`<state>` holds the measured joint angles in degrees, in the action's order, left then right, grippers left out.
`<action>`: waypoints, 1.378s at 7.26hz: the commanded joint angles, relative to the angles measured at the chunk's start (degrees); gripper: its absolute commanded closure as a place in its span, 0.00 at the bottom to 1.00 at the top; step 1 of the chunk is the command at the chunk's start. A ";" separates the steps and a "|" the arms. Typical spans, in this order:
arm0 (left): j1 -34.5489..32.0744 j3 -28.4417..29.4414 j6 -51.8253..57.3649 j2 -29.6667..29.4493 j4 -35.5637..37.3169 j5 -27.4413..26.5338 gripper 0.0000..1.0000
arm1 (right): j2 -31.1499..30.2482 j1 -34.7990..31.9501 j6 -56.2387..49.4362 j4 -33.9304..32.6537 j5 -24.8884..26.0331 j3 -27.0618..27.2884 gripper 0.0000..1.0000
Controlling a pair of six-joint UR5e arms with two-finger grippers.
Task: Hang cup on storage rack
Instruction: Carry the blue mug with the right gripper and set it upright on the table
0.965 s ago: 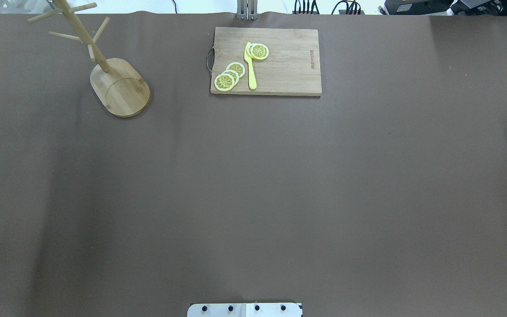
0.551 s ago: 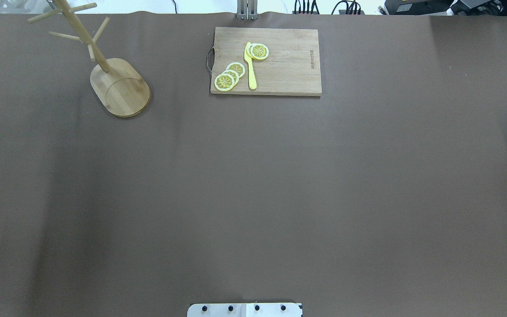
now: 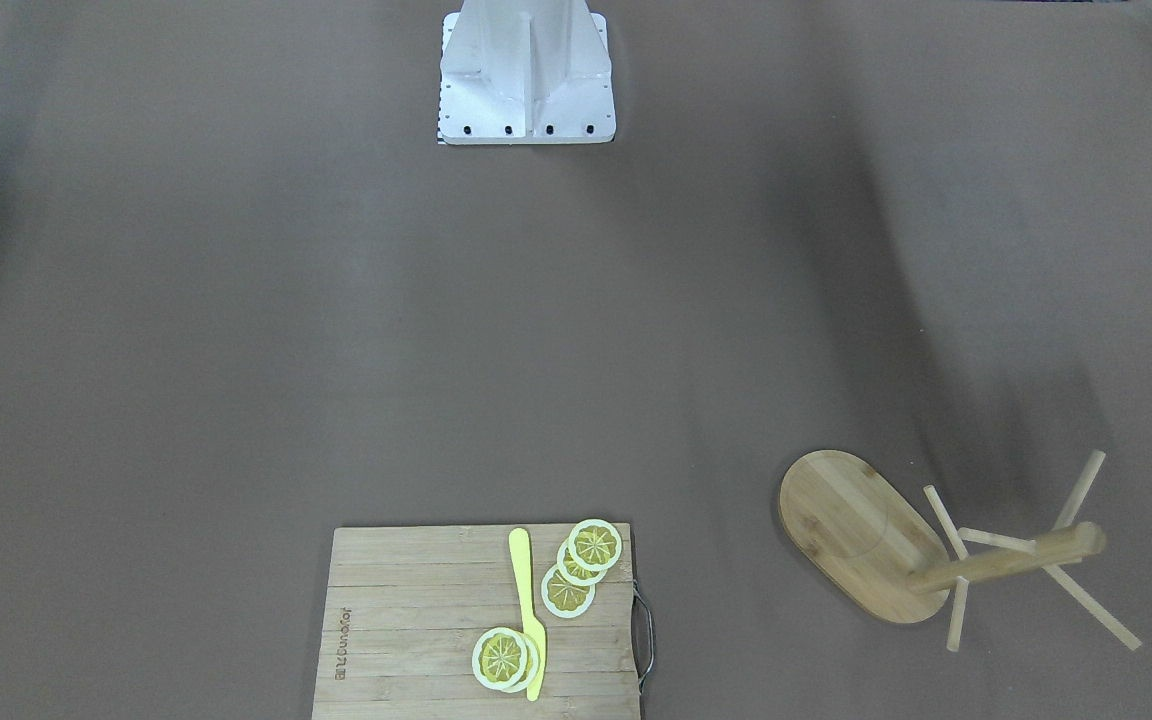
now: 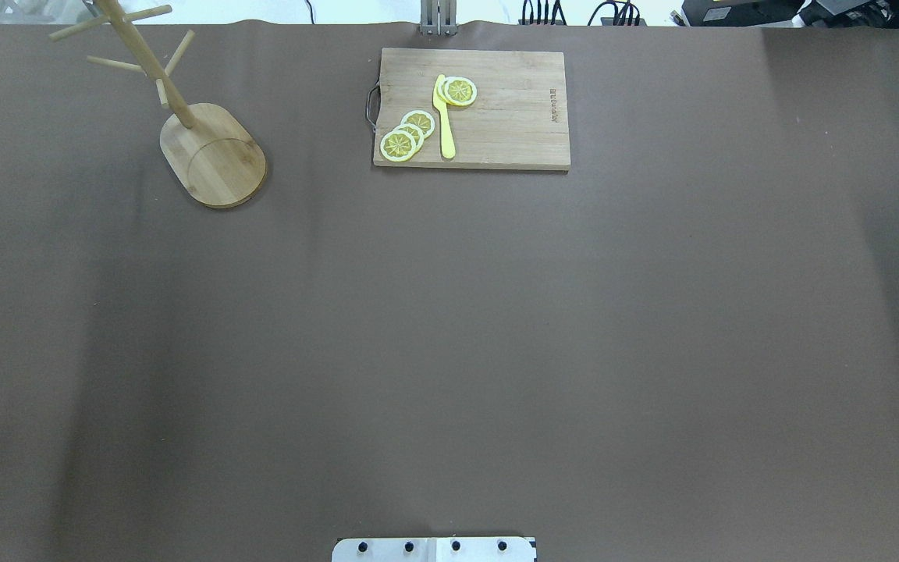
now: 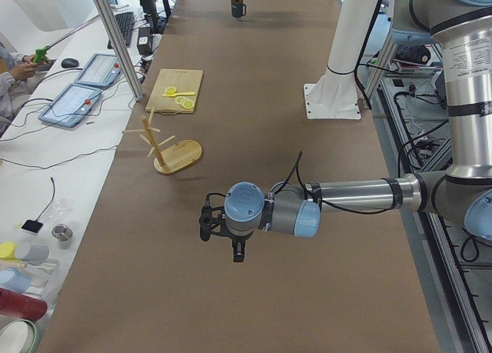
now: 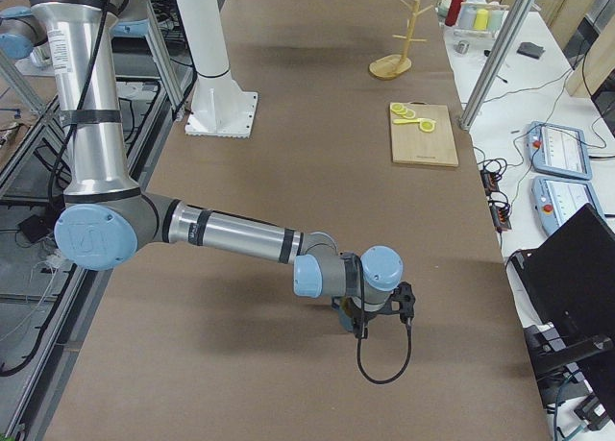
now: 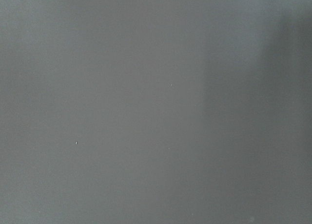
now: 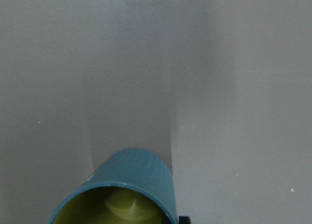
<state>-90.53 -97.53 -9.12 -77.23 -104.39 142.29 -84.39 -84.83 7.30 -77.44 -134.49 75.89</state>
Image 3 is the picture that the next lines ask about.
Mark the wooden cup rack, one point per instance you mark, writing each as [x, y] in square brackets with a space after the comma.
[900, 568]

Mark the lemon slice middle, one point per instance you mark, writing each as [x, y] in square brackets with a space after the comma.
[573, 572]

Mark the yellow plastic knife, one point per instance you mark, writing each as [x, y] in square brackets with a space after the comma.
[520, 554]

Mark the lemon slice under knife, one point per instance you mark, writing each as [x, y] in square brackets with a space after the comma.
[532, 666]

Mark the wooden cutting board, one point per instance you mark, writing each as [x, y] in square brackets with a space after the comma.
[404, 607]

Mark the lemon slice front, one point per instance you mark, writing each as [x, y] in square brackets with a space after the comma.
[499, 658]

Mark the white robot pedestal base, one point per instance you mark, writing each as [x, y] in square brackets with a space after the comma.
[525, 73]

